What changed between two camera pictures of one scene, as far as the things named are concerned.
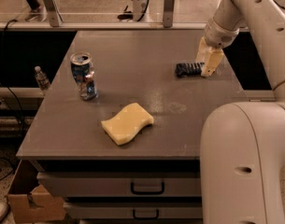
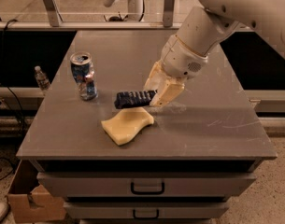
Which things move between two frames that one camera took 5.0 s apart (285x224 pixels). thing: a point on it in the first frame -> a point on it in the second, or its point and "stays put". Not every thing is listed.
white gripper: x=217 y=36 -> x=181 y=61
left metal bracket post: x=53 y=10 stays put
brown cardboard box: x=47 y=209 stays put
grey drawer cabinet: x=118 y=134 stays put
